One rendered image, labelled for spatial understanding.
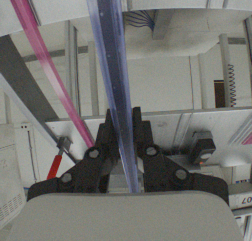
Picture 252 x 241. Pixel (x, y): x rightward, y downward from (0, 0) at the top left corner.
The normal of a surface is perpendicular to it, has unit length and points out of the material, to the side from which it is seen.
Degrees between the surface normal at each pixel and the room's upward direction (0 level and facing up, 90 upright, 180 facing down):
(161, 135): 44
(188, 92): 90
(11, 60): 90
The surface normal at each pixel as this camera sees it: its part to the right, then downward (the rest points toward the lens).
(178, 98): -0.07, 0.04
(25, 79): 1.00, -0.07
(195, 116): 0.00, 0.75
